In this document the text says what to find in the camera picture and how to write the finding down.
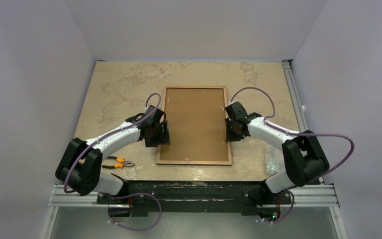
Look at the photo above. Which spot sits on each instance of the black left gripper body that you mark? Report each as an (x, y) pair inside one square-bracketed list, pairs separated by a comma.
[(158, 129)]

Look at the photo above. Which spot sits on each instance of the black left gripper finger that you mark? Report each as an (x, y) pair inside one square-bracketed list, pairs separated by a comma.
[(154, 141), (166, 133)]

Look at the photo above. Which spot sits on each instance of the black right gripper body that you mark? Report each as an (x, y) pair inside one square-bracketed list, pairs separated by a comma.
[(229, 130)]

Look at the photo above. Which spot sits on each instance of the blue wooden picture frame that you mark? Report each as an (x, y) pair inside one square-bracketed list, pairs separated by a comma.
[(194, 163)]

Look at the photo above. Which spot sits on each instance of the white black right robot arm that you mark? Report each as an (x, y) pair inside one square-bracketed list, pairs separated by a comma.
[(304, 157)]

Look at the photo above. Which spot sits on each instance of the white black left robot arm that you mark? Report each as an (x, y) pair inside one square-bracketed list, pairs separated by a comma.
[(82, 161)]

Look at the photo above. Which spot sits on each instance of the clear plastic parts box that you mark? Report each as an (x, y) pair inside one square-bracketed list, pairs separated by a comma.
[(274, 160)]

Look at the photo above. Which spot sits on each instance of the orange handled pliers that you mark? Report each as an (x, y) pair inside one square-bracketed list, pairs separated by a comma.
[(121, 162)]

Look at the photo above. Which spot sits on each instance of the aluminium side rail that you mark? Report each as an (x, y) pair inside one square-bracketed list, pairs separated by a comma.
[(299, 112)]

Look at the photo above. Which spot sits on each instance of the aluminium front rail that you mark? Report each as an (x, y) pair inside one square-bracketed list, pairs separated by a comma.
[(307, 196)]

